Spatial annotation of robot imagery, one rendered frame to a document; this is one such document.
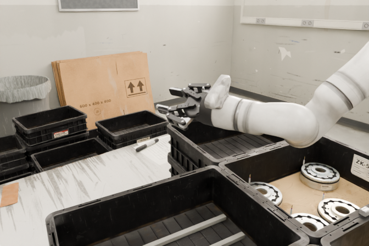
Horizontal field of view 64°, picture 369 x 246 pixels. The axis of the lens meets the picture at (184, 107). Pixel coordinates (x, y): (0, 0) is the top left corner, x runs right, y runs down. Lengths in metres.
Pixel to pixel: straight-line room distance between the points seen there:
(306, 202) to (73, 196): 0.73
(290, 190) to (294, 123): 0.37
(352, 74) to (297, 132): 0.14
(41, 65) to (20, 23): 0.42
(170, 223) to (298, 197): 0.35
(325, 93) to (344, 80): 0.04
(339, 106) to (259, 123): 0.14
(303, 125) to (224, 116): 0.16
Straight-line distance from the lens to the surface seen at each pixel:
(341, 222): 0.66
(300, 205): 0.85
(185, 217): 0.76
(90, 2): 3.41
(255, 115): 0.60
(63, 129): 2.11
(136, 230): 0.74
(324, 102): 0.60
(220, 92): 0.61
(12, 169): 2.11
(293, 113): 0.57
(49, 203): 1.11
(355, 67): 0.61
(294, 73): 4.09
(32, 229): 1.03
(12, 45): 3.24
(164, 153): 1.31
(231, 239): 0.70
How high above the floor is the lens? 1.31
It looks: 19 degrees down
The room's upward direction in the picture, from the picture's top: straight up
